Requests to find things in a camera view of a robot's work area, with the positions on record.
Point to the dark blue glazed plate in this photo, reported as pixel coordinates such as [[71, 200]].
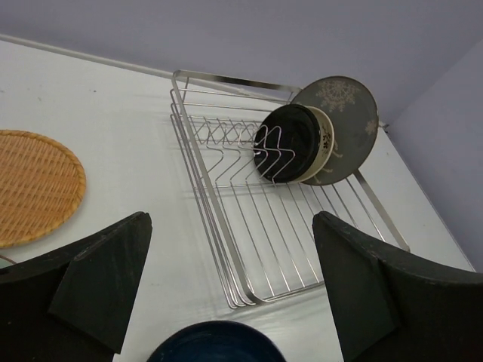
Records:
[[217, 341]]

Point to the orange woven round plate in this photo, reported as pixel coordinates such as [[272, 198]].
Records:
[[42, 185]]

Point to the glossy black plate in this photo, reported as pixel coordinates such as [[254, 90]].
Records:
[[286, 143]]

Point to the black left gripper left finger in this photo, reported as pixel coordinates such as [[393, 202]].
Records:
[[74, 303]]

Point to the metal wire dish rack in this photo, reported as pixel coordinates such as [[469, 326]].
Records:
[[260, 233]]

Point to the grey reindeer pattern plate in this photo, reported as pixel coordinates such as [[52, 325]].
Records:
[[353, 111]]

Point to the cream plate with black patch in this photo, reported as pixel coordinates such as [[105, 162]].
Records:
[[326, 144]]

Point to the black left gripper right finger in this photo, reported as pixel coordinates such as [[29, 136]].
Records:
[[391, 305]]

